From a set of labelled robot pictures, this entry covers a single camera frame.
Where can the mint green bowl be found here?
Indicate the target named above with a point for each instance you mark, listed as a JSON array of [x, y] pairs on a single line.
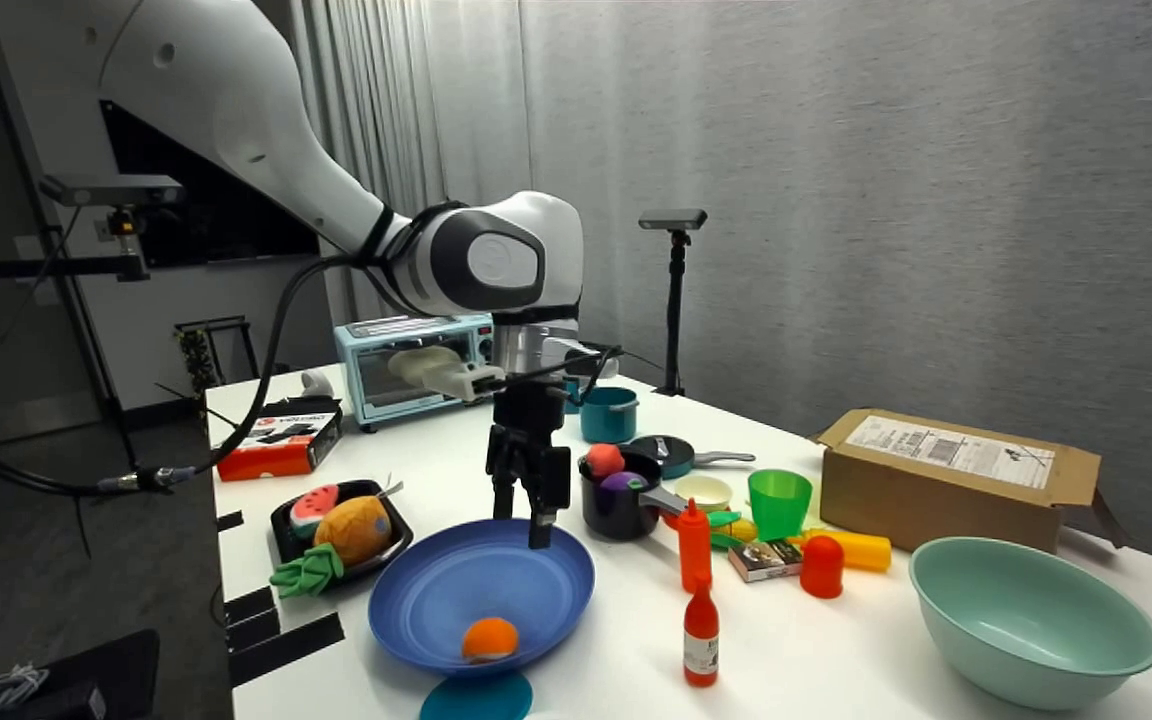
[[1028, 627]]

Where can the blue round plate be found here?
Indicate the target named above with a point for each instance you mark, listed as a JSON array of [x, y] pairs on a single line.
[[469, 585]]

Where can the small printed picture box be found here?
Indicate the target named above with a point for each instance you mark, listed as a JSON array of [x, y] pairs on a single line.
[[760, 561]]

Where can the purple eggplant plush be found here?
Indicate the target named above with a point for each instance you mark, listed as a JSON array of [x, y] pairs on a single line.
[[626, 485]]

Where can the black bar camera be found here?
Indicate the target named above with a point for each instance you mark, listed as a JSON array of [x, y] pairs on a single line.
[[672, 218]]

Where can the teal toy pot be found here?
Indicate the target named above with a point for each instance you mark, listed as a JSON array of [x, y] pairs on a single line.
[[609, 417]]

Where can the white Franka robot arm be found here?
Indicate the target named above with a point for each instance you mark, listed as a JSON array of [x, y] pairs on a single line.
[[231, 95]]

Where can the black rectangular tray plate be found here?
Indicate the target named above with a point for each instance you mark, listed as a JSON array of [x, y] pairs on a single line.
[[400, 526]]

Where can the brown cardboard box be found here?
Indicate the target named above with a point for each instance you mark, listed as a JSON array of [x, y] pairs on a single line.
[[921, 503]]

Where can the green toy vegetable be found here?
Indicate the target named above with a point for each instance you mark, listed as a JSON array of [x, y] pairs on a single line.
[[721, 522]]

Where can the pale cream small dish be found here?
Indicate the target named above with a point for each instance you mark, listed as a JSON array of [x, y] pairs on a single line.
[[707, 491]]

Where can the grey curtain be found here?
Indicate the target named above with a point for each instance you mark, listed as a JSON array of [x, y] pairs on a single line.
[[390, 123]]

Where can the small red sauce bottle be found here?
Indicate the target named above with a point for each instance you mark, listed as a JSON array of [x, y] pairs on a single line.
[[701, 646]]

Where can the black tape strip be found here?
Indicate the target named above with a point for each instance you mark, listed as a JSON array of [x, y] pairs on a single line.
[[284, 648], [255, 635], [247, 602]]

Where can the red flat box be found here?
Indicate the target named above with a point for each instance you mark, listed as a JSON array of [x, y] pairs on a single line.
[[268, 460]]

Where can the green plastic cup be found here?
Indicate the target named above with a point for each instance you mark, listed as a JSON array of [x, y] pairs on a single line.
[[781, 505]]

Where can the red strawberry plush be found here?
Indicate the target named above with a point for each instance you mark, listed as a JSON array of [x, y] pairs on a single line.
[[606, 460]]

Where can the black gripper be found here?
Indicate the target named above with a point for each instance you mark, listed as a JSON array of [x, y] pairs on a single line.
[[529, 417]]

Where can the black metal frame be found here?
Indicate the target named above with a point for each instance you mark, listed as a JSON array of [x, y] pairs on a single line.
[[199, 349]]

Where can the small black frying pan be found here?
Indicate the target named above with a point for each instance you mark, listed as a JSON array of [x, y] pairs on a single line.
[[676, 453]]

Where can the small yellow toy piece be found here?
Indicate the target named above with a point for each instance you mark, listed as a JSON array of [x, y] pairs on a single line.
[[740, 530]]

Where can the short red squeeze bottle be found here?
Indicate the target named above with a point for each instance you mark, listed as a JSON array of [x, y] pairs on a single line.
[[821, 568]]

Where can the small teal disc plate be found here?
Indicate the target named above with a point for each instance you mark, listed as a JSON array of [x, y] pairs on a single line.
[[477, 701]]

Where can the watermelon slice plush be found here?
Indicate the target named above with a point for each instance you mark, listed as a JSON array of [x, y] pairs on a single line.
[[314, 505]]

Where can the black tripod stand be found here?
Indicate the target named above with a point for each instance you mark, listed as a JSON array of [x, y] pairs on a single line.
[[672, 306]]

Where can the small orange fruit plush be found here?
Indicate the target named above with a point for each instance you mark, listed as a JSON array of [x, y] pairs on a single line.
[[491, 643]]

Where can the orange squeeze bottle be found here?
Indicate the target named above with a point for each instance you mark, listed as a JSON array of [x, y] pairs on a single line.
[[695, 554]]

